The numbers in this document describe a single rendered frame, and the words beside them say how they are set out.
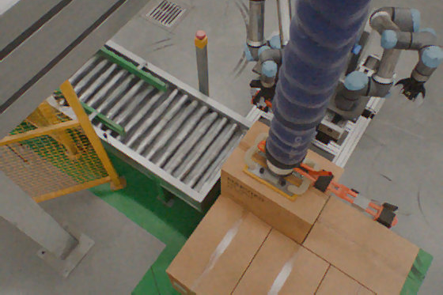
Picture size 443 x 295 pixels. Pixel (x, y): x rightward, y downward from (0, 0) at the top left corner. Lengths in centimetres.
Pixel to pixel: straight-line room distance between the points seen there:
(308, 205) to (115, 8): 218
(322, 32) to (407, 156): 260
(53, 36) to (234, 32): 405
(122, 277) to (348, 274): 156
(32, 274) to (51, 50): 325
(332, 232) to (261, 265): 50
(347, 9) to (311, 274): 183
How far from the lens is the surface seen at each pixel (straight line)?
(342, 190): 244
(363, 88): 260
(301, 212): 250
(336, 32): 147
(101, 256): 348
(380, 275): 294
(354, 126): 366
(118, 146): 309
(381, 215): 244
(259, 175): 252
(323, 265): 286
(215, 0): 470
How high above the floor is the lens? 327
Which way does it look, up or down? 60 degrees down
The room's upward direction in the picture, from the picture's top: straight up
